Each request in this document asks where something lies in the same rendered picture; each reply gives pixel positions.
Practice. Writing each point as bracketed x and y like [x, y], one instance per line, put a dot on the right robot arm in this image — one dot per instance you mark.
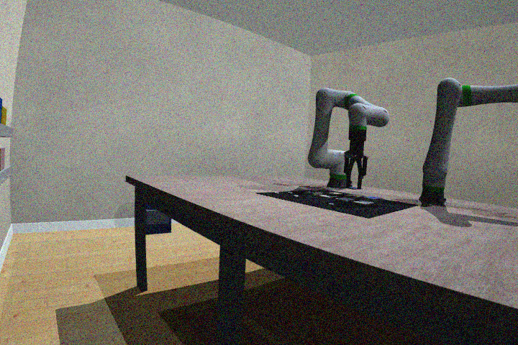
[361, 113]

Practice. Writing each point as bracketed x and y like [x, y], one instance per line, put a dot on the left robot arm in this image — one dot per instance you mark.
[450, 96]

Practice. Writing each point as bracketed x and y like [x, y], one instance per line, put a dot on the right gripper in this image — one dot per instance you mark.
[359, 146]

